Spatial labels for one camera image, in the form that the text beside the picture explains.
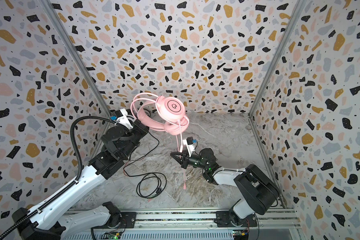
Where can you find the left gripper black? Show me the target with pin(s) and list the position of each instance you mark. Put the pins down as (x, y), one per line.
(143, 129)

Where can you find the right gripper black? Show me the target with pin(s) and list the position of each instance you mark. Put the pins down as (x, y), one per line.
(184, 160)

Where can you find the pink headphones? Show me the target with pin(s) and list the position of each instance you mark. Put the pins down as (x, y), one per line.
(170, 109)

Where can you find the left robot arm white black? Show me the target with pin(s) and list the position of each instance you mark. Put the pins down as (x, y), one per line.
(48, 220)

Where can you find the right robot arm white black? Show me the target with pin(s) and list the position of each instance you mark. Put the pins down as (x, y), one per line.
(258, 191)

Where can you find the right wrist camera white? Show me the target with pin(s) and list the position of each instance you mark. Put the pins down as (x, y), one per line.
(190, 145)

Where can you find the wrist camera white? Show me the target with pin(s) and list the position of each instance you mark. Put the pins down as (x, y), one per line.
(190, 145)
(122, 117)

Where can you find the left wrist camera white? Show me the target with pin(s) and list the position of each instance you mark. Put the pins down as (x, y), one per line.
(122, 117)

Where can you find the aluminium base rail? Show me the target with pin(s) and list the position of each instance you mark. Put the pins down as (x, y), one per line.
(181, 224)

